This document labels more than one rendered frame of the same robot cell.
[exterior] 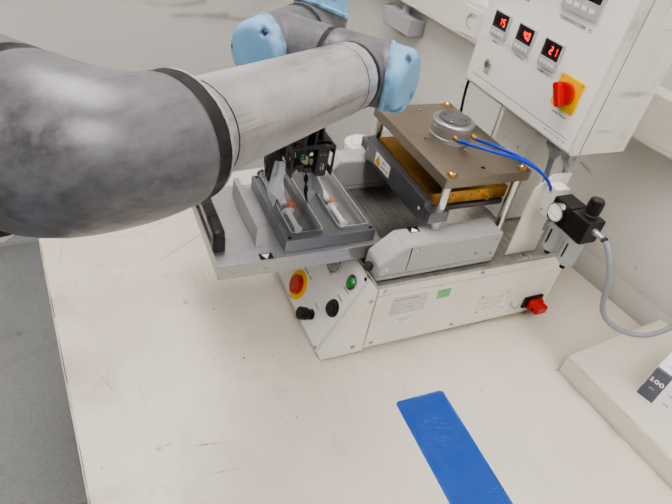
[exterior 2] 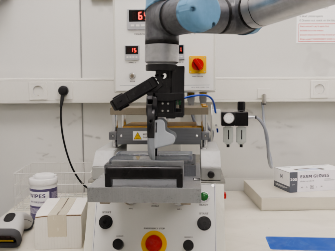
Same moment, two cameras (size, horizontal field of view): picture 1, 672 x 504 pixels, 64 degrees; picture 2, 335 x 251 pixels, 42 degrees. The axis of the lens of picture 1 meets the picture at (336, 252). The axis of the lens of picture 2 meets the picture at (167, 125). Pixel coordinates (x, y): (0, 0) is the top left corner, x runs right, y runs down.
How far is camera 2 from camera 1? 99 cm
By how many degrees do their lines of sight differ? 61
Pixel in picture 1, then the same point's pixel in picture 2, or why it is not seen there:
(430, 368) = (246, 235)
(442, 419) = (287, 240)
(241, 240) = (172, 182)
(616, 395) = (290, 195)
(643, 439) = (316, 200)
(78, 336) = not seen: outside the picture
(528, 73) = not seen: hidden behind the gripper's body
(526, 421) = (293, 224)
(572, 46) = (187, 43)
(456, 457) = (316, 243)
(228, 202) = (119, 181)
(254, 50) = (209, 7)
